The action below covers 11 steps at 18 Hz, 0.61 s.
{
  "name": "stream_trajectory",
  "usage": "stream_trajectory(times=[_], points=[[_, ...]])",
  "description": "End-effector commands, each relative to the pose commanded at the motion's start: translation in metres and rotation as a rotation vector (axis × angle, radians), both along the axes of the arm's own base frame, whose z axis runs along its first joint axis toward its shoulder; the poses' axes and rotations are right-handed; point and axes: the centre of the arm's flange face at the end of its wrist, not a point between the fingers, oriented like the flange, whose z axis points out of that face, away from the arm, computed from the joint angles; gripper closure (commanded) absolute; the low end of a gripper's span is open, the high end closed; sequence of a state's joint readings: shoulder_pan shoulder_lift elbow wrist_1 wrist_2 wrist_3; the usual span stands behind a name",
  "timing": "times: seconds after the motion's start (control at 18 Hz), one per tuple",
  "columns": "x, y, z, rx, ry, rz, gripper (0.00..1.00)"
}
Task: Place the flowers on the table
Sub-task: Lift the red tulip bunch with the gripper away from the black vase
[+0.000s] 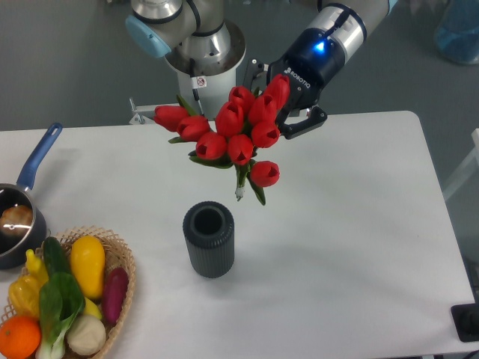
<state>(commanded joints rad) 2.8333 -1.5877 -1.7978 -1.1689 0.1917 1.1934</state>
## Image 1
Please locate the woven wicker basket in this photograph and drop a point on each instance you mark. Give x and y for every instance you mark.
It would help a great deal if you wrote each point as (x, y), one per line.
(117, 254)

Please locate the black device at edge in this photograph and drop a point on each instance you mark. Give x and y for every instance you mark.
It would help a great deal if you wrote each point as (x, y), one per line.
(465, 317)

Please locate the green cucumber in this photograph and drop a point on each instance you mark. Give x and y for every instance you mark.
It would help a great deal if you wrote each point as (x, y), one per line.
(54, 257)

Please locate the blue translucent container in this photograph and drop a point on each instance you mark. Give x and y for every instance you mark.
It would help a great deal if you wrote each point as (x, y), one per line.
(456, 36)

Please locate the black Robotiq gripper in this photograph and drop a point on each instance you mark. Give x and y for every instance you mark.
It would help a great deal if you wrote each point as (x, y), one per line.
(310, 62)

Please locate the orange fruit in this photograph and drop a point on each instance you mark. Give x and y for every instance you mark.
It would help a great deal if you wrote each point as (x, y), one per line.
(20, 337)

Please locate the purple eggplant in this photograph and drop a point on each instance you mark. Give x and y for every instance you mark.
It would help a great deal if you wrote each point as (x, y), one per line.
(114, 293)

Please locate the green bok choy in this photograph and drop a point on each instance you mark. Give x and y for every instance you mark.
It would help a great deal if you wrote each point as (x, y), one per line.
(61, 301)

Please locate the yellow squash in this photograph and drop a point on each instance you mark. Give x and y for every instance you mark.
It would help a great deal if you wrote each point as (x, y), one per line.
(87, 262)

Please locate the dark grey ribbed vase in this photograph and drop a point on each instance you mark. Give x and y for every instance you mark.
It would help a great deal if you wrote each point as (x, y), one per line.
(208, 228)

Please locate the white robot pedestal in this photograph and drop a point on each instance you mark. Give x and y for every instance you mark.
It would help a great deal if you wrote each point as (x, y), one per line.
(205, 93)

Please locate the yellow bell pepper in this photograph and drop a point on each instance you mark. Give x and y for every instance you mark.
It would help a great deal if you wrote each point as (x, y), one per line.
(24, 296)

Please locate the yellow banana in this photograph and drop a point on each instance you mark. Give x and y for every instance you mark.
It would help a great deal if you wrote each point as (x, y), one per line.
(92, 309)

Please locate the white frame at right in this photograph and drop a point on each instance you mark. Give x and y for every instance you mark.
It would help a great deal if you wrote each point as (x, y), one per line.
(463, 171)

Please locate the beige garlic bulb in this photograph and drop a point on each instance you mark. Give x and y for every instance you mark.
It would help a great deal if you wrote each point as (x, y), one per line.
(87, 335)

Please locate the brown bread roll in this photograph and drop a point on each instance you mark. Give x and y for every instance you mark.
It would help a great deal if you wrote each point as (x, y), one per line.
(16, 221)

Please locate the blue handled saucepan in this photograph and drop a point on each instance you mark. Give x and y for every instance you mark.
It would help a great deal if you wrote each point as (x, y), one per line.
(13, 248)

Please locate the red tulip bouquet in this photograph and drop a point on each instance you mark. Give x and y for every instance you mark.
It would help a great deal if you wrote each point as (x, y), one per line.
(244, 124)

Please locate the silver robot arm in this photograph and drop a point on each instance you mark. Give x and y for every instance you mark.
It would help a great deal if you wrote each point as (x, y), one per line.
(205, 49)

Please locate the small yellow pepper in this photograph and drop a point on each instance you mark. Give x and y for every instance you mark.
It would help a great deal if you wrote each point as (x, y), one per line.
(36, 267)

